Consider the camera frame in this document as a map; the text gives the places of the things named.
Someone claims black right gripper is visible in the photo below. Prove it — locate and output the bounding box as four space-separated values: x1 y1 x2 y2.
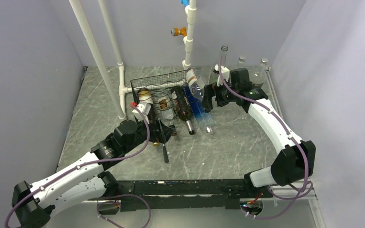
200 78 238 110

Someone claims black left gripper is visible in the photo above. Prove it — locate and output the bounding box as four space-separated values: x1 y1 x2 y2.
123 115 175 154

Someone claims dark bottle black capsule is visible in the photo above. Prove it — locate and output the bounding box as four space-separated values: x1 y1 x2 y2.
158 95 177 136

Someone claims clear bottle black cap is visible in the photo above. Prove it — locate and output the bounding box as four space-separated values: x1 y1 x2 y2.
185 67 205 102

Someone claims dark bottle gold foil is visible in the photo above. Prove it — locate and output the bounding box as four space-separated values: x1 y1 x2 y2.
136 88 161 148

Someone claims clear round glass bottle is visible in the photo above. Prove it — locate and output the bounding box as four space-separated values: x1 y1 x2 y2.
236 55 248 69

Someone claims clear bottle black gold label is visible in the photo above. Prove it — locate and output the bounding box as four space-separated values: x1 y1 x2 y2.
212 45 228 74

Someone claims clear bottle silver cap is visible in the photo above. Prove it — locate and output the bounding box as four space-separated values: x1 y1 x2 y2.
250 57 269 88

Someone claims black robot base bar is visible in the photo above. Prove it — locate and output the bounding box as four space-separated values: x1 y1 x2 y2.
86 171 265 212

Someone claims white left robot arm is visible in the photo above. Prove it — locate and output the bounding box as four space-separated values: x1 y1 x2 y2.
12 120 176 228

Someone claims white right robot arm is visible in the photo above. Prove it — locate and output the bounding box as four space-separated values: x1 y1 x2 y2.
202 66 316 197

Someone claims blue glass bottle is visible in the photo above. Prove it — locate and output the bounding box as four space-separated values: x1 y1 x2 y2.
184 85 215 133

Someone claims dark bottle silver capsule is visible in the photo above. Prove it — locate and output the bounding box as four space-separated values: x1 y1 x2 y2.
171 85 195 135

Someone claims slanted white pipe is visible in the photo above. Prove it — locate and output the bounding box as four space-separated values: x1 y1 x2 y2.
69 0 126 120

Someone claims white pipe with tee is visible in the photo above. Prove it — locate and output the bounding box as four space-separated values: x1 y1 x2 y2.
98 0 132 119

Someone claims orange valve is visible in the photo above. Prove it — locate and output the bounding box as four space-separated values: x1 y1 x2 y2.
171 27 187 37

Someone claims white pipe with valves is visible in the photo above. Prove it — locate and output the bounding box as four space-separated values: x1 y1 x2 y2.
182 0 197 70

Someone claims blue valve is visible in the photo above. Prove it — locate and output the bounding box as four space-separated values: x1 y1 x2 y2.
180 0 190 7

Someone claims black handled tool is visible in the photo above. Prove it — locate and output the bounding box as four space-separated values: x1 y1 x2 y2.
158 121 170 163

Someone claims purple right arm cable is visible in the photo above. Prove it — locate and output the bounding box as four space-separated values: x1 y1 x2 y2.
218 55 314 220

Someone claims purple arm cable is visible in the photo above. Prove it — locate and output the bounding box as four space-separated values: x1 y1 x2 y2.
4 104 151 228
218 55 314 220

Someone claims black wire wine rack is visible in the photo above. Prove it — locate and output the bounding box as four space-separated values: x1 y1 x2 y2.
131 67 206 128

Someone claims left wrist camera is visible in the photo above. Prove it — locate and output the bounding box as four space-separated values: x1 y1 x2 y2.
130 102 152 122

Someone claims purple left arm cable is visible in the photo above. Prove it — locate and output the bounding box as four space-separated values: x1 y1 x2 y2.
4 104 151 228

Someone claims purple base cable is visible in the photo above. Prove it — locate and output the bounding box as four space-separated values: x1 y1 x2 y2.
96 192 152 228

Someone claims aluminium frame rail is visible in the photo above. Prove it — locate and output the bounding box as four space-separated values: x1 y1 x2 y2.
31 178 328 228

